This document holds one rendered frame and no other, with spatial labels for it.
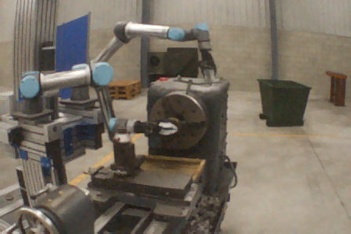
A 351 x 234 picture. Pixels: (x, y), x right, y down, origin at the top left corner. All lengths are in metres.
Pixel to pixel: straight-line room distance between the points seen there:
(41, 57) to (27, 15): 0.32
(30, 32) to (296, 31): 10.66
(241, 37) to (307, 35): 2.71
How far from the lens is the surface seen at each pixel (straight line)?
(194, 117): 1.78
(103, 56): 2.13
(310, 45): 11.91
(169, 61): 10.53
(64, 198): 0.77
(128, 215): 1.30
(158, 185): 1.26
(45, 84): 1.60
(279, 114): 6.28
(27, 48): 2.00
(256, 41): 11.65
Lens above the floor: 1.49
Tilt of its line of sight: 10 degrees down
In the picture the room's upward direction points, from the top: straight up
